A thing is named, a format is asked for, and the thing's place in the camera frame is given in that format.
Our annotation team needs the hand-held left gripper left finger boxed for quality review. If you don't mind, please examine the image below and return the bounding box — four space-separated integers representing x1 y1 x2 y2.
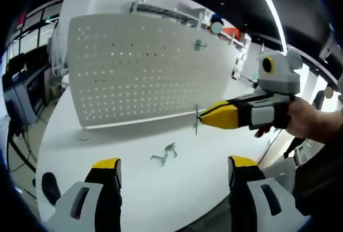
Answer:
44 158 123 232

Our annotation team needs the black oval object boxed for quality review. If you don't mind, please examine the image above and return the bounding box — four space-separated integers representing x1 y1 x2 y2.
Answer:
41 172 61 206

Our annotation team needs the grey metal shelf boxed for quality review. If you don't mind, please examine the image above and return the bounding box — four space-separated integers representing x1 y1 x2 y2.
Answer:
130 0 210 29

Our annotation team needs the green hook assembly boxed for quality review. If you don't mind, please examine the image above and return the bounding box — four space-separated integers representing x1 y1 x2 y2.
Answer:
192 103 207 136
163 142 178 159
150 153 168 167
193 39 207 52

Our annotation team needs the shelf with white bins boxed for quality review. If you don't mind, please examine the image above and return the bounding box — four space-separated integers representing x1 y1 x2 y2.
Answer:
230 32 252 77

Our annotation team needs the person's right hand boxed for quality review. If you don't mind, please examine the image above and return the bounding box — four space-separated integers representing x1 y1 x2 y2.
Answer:
253 99 322 139

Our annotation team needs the ceiling light strip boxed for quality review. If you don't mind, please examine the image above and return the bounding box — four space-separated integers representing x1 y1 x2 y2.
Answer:
248 0 289 55

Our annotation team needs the dark equipment rack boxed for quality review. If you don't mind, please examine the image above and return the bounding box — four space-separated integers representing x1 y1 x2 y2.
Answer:
2 65 51 136

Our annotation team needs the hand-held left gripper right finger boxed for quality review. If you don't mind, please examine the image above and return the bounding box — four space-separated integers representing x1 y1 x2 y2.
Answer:
227 155 311 232

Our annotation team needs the person's dark clothing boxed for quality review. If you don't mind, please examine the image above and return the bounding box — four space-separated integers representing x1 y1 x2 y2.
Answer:
292 124 343 216

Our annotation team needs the white perforated mounting plate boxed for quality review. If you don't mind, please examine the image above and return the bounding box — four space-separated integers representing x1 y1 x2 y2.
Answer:
66 13 238 141

